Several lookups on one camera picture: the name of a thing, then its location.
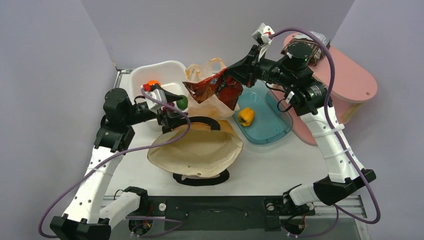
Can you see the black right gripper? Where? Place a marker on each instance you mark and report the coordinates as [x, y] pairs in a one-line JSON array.
[[246, 70]]

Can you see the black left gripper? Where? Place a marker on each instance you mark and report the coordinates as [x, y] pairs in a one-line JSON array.
[[167, 118]]

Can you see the green lime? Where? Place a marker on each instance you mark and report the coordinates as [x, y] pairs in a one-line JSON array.
[[182, 103]]

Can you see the red chip bag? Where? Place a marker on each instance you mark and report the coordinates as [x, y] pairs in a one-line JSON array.
[[225, 88]]

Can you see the orange fruit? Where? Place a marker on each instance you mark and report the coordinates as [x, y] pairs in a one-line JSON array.
[[154, 82]]

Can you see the yellow bell pepper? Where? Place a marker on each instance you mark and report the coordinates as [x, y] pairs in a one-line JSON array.
[[246, 117]]

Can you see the orange translucent plastic grocery bag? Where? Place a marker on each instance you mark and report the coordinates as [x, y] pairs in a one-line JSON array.
[[211, 107]]

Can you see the brown snack bag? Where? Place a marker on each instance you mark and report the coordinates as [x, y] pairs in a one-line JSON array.
[[317, 53]]

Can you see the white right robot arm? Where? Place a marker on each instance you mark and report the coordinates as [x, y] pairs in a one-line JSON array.
[[306, 96]]

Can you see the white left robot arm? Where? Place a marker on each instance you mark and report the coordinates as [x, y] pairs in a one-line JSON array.
[[85, 218]]

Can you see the teal transparent plastic tub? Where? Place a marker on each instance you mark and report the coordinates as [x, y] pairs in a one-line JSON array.
[[269, 123]]

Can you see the pink two-tier wooden shelf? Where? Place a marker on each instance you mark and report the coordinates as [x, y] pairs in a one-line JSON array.
[[353, 86]]

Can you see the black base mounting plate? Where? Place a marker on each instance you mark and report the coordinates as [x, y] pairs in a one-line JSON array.
[[221, 213]]

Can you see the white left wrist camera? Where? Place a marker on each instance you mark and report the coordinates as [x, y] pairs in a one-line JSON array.
[[156, 97]]

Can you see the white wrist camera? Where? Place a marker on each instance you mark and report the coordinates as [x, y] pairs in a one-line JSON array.
[[263, 37], [156, 97]]

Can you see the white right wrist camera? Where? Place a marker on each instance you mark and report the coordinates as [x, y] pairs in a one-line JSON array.
[[263, 37]]

